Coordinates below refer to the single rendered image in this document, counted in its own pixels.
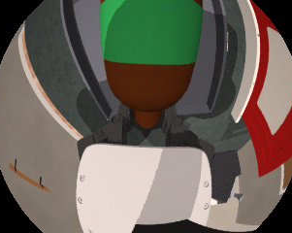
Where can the red plastic crate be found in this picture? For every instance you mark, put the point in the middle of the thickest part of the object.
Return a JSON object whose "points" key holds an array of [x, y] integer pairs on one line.
{"points": [[268, 113]]}

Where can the brown bottle with green label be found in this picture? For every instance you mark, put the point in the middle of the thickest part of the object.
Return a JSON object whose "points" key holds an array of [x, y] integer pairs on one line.
{"points": [[149, 49]]}

